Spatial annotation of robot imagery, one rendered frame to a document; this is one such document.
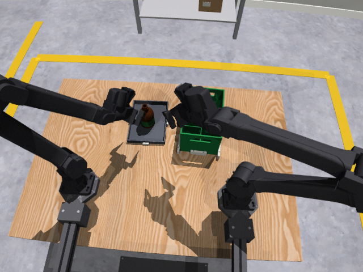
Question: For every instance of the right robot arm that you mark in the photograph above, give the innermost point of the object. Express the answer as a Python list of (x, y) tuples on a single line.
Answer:
[(346, 188)]

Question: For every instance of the dark green crate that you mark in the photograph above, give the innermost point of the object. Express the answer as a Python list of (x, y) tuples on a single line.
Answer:
[(194, 137)]

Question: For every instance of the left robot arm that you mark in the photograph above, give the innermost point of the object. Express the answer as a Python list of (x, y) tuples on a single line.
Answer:
[(70, 166)]

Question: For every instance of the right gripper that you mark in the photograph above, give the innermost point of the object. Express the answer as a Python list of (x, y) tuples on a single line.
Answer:
[(174, 112)]

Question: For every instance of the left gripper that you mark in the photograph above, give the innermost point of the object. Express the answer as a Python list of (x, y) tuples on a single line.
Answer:
[(131, 119)]

